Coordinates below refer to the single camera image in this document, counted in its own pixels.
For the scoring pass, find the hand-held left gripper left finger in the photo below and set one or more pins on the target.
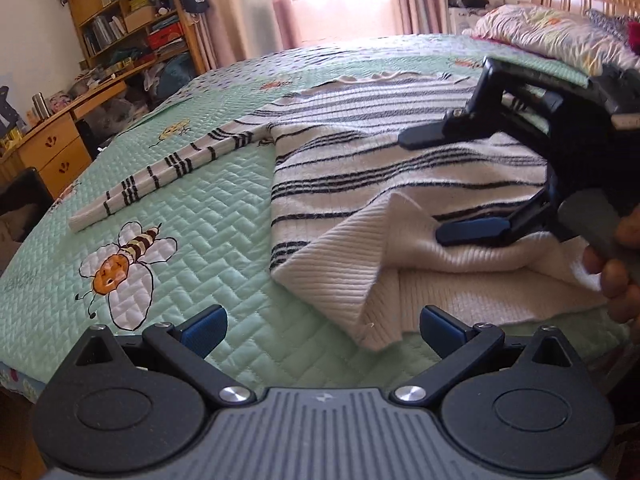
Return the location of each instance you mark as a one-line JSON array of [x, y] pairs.
[[205, 329]]

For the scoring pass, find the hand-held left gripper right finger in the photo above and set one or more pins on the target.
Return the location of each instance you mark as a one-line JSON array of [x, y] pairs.
[[442, 329]]

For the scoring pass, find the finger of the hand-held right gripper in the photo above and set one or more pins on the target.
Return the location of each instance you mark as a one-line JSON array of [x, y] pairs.
[[470, 231], [450, 127]]

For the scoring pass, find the black striped white sweater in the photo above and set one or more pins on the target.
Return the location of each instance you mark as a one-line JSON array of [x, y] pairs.
[[375, 175]]

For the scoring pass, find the person's right hand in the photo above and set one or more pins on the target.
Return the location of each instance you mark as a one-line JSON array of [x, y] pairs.
[[625, 280]]

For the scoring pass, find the green quilted bee bedspread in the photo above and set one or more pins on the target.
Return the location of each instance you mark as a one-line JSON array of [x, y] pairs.
[[210, 240]]

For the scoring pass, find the pink floral duvet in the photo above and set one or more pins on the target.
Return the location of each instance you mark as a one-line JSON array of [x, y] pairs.
[[540, 35]]

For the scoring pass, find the dark red cloth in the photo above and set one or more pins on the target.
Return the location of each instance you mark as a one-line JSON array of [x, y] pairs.
[[632, 35]]

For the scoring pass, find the dark floral pillow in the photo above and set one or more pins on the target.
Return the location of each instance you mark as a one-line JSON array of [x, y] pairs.
[[607, 20]]

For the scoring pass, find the wooden desk with drawers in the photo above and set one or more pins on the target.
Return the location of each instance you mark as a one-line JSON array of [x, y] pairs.
[[55, 145]]

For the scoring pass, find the pink curtain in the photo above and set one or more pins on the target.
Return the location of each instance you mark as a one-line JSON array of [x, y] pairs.
[[240, 10]]

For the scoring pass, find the metal thermos cup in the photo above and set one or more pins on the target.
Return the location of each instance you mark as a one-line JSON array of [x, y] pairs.
[[41, 105]]

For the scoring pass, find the wooden bookshelf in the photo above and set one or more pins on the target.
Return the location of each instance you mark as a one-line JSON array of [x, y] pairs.
[[130, 15]]

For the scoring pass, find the wall poster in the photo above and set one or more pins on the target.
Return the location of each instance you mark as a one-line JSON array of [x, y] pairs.
[[9, 110]]

